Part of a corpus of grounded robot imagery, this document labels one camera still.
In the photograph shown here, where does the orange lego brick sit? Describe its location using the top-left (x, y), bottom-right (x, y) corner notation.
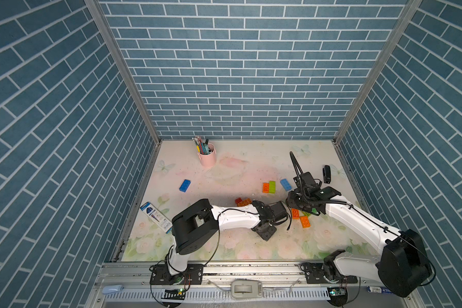
top-left (299, 216), bottom-right (311, 228)
top-left (237, 198), bottom-right (252, 207)
top-left (291, 209), bottom-right (300, 219)

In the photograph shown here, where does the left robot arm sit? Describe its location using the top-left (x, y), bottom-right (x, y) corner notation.
top-left (165, 199), bottom-right (292, 276)

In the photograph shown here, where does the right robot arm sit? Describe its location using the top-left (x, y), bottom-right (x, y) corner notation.
top-left (286, 153), bottom-right (436, 297)

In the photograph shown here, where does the light blue lego brick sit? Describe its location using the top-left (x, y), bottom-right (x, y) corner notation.
top-left (280, 178), bottom-right (292, 191)

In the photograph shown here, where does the orange lego brick bottom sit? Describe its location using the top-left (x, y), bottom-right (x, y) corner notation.
top-left (299, 216), bottom-right (311, 228)

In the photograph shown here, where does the lime green lego brick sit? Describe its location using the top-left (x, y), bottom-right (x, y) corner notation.
top-left (268, 181), bottom-right (276, 194)

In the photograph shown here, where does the blue lego brick left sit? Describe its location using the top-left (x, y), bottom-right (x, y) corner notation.
top-left (179, 179), bottom-right (191, 192)

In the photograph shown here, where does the black small box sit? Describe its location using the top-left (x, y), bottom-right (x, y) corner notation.
top-left (323, 165), bottom-right (332, 184)

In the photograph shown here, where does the grey handheld device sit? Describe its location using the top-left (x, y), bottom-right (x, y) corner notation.
top-left (230, 279), bottom-right (263, 300)

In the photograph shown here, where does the pink pen cup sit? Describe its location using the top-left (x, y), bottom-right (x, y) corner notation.
top-left (198, 143), bottom-right (217, 168)

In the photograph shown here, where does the blue white card box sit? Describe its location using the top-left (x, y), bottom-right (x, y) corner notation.
top-left (139, 202), bottom-right (173, 234)

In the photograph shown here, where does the blue marker pen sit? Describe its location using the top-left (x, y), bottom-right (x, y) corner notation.
top-left (367, 286), bottom-right (392, 294)

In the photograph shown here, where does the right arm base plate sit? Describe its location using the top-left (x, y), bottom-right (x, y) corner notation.
top-left (299, 262), bottom-right (358, 284)

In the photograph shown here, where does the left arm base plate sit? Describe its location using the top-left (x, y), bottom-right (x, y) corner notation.
top-left (150, 264), bottom-right (204, 286)

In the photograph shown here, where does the light blue object on rail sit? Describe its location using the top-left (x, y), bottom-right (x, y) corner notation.
top-left (102, 284), bottom-right (124, 295)

